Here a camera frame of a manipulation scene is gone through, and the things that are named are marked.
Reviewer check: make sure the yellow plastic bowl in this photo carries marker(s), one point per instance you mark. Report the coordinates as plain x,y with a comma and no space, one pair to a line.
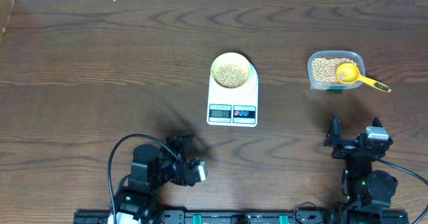
231,58

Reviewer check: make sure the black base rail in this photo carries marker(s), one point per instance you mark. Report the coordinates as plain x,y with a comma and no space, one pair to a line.
183,217

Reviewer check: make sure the soybeans in container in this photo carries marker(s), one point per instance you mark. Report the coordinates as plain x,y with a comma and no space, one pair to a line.
324,70

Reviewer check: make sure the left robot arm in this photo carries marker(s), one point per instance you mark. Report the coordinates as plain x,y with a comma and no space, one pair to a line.
151,168

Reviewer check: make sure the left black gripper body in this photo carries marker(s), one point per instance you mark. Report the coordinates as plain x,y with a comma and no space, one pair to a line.
170,159

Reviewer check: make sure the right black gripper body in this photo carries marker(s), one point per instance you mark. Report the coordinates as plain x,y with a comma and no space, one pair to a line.
344,150

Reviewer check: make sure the yellow measuring scoop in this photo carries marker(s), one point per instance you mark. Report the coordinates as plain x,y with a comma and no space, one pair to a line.
348,73

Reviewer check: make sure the soybeans in yellow bowl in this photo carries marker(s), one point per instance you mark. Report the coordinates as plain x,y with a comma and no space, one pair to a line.
230,76

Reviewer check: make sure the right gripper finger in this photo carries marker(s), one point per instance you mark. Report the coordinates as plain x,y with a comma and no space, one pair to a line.
377,123
333,136

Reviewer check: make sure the white digital kitchen scale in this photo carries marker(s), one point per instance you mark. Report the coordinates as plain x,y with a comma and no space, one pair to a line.
233,106

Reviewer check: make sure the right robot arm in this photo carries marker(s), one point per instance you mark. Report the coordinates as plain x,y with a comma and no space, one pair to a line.
368,192

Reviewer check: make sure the clear plastic container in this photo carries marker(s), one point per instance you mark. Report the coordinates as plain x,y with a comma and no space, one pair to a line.
329,54

